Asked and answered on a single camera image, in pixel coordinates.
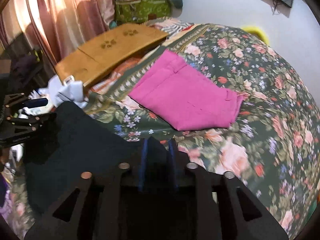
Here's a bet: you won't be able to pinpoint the white crumpled cloth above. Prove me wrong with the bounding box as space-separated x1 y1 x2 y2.
38 75 88 108

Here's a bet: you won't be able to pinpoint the wooden folding lap desk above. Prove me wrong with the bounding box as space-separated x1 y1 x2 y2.
55 23 169 89

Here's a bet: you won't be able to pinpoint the yellow foam headboard guard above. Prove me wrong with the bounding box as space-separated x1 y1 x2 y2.
242 25 270 45

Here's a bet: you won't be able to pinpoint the folded pink pants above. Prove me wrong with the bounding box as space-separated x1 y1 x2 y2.
129 50 244 131

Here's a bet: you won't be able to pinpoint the floral bed quilt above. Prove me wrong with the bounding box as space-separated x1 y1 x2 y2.
4 23 320 239

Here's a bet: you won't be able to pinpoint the pink striped curtain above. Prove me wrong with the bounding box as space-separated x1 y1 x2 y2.
1 0 114 65

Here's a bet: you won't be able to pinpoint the green fabric storage box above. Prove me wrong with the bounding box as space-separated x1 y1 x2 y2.
115 0 171 25

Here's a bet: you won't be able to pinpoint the black pants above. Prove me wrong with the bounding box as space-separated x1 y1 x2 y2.
24 101 186 240

